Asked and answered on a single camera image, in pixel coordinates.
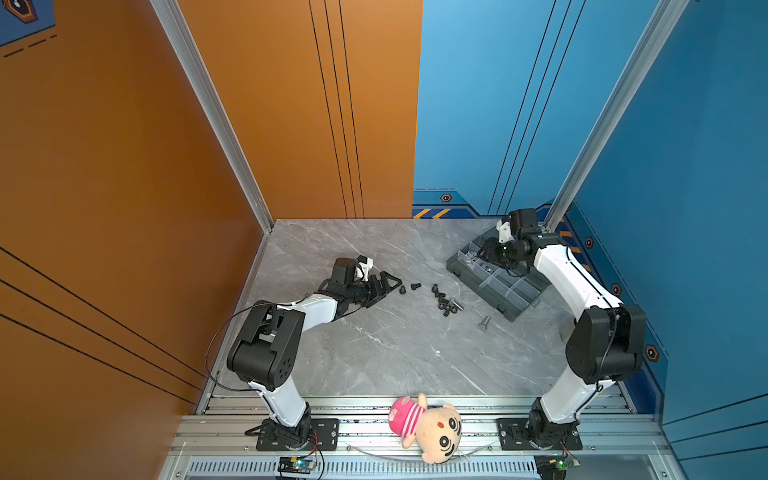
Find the right green circuit board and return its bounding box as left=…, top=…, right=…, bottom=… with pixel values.
left=534, top=457, right=581, bottom=480

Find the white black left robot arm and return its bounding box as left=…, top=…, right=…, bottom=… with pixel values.
left=226, top=266, right=404, bottom=450

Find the pink plush doll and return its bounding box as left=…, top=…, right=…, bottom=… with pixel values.
left=388, top=394, right=463, bottom=464

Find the aluminium corner post right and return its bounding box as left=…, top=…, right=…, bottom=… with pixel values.
left=543, top=0, right=689, bottom=233

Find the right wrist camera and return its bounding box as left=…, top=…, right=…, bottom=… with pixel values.
left=496, top=208, right=540, bottom=244

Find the aluminium corner post left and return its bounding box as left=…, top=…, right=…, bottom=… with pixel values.
left=150, top=0, right=274, bottom=235

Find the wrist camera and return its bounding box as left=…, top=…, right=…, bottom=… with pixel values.
left=330, top=255, right=374, bottom=285
left=496, top=208, right=540, bottom=244

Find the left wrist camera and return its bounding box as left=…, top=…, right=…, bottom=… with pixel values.
left=330, top=255, right=374, bottom=285

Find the left green circuit board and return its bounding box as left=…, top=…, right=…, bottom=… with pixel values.
left=277, top=457, right=320, bottom=479

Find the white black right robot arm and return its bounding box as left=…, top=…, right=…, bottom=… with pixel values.
left=479, top=234, right=647, bottom=449

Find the green circuit board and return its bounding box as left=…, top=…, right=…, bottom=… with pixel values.
left=534, top=457, right=581, bottom=480
left=277, top=457, right=320, bottom=479

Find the aluminium corner post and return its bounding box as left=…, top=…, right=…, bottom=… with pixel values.
left=543, top=0, right=689, bottom=233
left=150, top=0, right=274, bottom=235

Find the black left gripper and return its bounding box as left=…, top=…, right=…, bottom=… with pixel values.
left=345, top=272, right=401, bottom=308

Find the aluminium rail frame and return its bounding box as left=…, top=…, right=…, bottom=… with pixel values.
left=160, top=389, right=684, bottom=479

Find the grey plastic organizer box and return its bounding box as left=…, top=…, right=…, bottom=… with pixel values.
left=446, top=228, right=550, bottom=322

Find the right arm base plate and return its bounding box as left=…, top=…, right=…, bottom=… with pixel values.
left=496, top=417, right=584, bottom=451

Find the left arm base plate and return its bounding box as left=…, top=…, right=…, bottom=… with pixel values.
left=256, top=418, right=340, bottom=453

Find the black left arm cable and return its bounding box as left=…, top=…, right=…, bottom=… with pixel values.
left=205, top=302, right=271, bottom=394

